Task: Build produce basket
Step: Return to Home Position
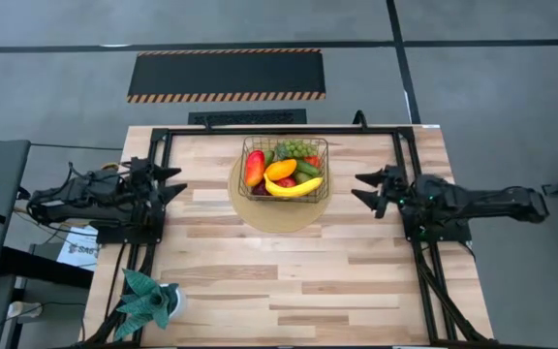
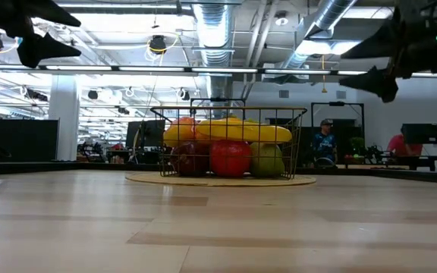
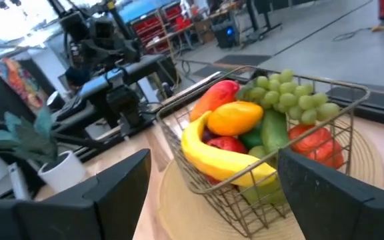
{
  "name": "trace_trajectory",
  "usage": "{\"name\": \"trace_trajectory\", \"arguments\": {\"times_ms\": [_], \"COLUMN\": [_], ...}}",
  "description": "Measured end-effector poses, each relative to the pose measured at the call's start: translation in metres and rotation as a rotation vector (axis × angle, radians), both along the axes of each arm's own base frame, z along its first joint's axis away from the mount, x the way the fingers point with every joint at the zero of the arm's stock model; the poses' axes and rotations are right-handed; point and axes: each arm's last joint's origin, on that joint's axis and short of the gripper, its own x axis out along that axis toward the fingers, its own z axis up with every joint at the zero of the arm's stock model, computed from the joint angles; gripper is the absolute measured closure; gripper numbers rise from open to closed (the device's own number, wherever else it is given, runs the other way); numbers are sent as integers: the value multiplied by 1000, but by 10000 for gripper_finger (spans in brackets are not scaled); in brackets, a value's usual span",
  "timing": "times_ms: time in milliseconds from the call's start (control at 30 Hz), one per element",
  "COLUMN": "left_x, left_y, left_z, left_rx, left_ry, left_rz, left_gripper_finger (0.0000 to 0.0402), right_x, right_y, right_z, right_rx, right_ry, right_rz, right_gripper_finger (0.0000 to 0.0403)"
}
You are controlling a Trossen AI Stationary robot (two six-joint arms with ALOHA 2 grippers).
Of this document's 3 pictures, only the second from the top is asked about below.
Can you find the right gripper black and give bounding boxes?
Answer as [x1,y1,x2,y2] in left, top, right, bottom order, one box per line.
[338,0,437,104]

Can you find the pale green apple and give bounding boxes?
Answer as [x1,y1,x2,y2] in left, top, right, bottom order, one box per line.
[249,142,286,178]

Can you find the yellow banana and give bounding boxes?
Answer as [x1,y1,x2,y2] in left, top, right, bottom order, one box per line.
[195,118,293,144]

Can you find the bright red apple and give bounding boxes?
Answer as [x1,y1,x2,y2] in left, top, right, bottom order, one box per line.
[209,139,253,178]

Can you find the dark red apple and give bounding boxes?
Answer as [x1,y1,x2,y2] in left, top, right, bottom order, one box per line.
[170,142,211,177]

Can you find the black monitor on stand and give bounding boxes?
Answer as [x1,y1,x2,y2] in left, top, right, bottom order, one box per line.
[400,123,437,158]

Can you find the green leafy plant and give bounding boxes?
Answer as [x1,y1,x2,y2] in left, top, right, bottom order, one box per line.
[349,136,367,156]

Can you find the white pillar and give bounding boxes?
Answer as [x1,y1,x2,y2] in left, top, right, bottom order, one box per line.
[49,74,80,162]

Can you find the person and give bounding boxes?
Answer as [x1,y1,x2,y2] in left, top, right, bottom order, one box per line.
[311,118,339,168]
[387,133,424,157]

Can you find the black desk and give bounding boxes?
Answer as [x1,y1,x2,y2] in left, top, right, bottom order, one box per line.
[341,153,437,171]

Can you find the black partition panel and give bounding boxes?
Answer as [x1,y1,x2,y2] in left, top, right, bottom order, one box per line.
[0,118,59,163]

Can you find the black computer monitor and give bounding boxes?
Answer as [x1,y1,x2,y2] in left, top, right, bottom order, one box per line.
[126,119,166,164]

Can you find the round woven straw placemat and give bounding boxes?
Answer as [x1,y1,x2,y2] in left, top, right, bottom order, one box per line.
[125,171,317,187]

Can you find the black station frame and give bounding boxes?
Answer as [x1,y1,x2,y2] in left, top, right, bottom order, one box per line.
[310,101,366,168]

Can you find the silver ceiling duct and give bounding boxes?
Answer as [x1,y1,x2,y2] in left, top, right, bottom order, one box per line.
[278,0,360,83]
[192,2,239,100]

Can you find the bronze wire basket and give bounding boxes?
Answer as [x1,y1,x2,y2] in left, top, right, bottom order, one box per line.
[150,105,309,180]

